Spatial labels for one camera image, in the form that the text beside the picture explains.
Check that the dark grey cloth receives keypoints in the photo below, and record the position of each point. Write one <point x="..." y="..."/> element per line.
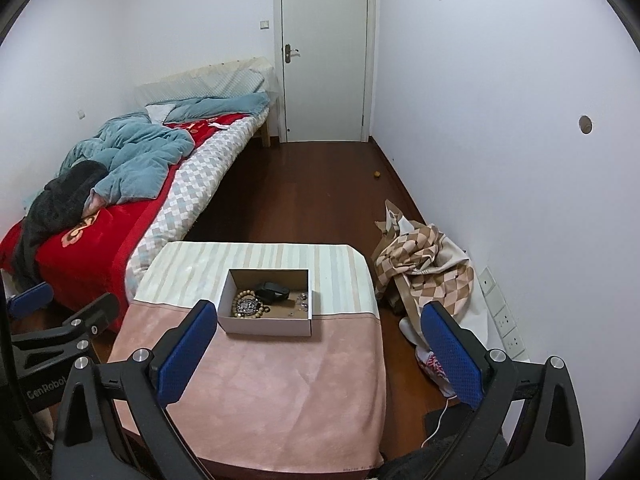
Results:
<point x="55" y="205"/>

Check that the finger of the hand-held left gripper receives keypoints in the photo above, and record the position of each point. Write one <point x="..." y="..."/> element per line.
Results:
<point x="30" y="299"/>
<point x="75" y="325"/>

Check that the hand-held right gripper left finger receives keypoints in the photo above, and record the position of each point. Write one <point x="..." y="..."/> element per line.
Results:
<point x="187" y="350"/>

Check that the beige checkered cloth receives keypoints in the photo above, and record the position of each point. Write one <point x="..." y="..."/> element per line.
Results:
<point x="425" y="265"/>

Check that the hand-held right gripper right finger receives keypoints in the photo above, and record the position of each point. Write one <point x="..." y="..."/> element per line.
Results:
<point x="452" y="355"/>

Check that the table with striped pink cloth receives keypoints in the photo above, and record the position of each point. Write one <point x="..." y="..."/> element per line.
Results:
<point x="275" y="385"/>

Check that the pale pillow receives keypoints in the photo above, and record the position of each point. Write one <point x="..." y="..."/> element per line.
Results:
<point x="210" y="85"/>

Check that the blue quilt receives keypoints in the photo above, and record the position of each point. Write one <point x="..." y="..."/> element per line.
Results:
<point x="145" y="150"/>

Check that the white cardboard box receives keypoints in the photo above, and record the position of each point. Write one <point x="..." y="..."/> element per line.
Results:
<point x="265" y="327"/>

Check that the white door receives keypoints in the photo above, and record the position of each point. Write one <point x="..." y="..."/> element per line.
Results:
<point x="325" y="60"/>

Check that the black smart band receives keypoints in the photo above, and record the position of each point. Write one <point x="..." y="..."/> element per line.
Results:
<point x="272" y="292"/>

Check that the checked bed sheet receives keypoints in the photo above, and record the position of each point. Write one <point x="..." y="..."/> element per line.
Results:
<point x="200" y="175"/>

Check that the bed with red blanket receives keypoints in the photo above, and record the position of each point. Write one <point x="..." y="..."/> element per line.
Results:
<point x="100" y="255"/>

